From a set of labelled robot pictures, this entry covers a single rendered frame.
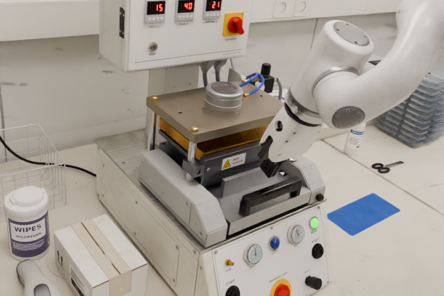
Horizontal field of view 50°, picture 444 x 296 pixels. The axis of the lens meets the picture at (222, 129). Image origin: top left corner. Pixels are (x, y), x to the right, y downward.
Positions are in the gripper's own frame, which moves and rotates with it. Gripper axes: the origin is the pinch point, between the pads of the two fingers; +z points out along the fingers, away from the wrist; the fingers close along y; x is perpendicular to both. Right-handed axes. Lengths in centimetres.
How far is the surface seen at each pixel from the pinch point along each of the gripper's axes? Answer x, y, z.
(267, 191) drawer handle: -3.6, -2.0, 2.9
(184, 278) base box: -6.3, -17.0, 21.5
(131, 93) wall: 62, 8, 39
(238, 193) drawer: 1.0, -3.7, 8.8
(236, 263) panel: -10.3, -10.0, 13.7
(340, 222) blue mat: -7.5, 35.5, 29.1
